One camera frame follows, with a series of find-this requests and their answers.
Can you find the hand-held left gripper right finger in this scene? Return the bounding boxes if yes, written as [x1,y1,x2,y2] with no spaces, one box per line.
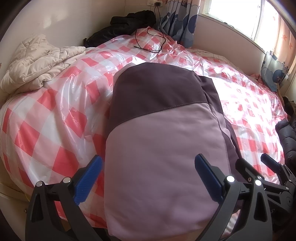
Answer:
[194,153,274,241]

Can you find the beige quilted blanket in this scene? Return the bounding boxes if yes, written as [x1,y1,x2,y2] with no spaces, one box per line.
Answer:
[0,34,87,94]

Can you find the dark cloth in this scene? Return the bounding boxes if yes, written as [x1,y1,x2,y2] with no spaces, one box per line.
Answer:
[282,96,296,117]

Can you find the blue patterned curtain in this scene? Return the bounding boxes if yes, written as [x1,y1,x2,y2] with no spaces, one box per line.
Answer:
[159,0,200,48]

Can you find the dark puffer jacket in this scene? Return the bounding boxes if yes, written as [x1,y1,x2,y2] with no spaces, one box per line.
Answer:
[275,118,296,168]

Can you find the red checkered plastic sheet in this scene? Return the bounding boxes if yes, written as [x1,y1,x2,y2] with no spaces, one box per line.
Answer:
[0,28,288,223]

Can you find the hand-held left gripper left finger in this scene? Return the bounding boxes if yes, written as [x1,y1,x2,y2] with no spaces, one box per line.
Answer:
[26,155,103,241]

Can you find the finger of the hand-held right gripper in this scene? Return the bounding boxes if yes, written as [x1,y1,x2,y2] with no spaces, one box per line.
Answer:
[260,153,290,178]
[235,158,263,184]

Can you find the window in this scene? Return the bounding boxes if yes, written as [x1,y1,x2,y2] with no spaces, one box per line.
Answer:
[203,0,278,47]

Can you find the black charging cable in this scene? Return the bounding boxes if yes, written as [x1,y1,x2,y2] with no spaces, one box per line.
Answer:
[133,5,167,53]

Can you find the peach curtain with blue print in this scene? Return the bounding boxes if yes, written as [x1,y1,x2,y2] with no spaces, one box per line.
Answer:
[260,16,296,92]

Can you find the purple two-tone jacket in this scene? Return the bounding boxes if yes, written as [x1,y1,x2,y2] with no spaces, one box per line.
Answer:
[103,61,243,241]

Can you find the black jacket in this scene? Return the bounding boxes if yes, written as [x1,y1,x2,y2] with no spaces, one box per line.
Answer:
[83,10,157,48]

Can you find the white bed frame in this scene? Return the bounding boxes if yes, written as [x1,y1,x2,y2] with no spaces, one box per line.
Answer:
[0,182,33,234]

